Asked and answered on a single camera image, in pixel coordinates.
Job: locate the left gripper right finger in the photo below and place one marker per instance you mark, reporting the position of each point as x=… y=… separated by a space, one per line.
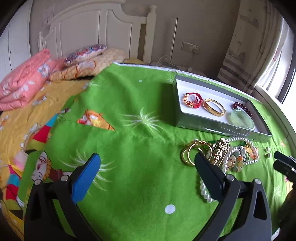
x=253 y=221

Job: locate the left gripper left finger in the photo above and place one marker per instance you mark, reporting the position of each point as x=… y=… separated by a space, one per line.
x=52 y=211

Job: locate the gold hoop bangles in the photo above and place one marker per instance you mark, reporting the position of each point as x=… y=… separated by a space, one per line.
x=196 y=147

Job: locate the grey jewelry tray box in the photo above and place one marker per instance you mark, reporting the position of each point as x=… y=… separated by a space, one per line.
x=189 y=96

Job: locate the pale green jade bangle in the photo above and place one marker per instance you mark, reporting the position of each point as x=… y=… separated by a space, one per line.
x=240 y=118

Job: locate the gold bangle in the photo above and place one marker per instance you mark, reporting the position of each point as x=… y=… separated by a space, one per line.
x=214 y=107

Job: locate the yellow floral bedsheet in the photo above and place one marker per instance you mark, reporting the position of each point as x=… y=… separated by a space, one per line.
x=18 y=128

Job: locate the green cartoon blanket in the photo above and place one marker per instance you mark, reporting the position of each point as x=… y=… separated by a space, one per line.
x=143 y=190

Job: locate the striped curtain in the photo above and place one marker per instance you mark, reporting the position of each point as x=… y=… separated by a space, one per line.
x=260 y=51

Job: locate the pink folded quilt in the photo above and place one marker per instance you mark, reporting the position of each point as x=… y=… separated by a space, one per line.
x=20 y=86

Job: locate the beige floral pillow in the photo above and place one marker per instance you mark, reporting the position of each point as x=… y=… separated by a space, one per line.
x=90 y=67

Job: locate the patterned pillow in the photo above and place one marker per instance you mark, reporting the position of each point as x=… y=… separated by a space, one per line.
x=84 y=54

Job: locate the white wardrobe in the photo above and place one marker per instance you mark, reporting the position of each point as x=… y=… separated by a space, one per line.
x=15 y=42

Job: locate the white bed headboard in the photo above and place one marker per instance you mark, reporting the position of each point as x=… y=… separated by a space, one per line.
x=100 y=22

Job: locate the wall power socket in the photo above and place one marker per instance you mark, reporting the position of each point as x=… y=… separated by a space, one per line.
x=188 y=47

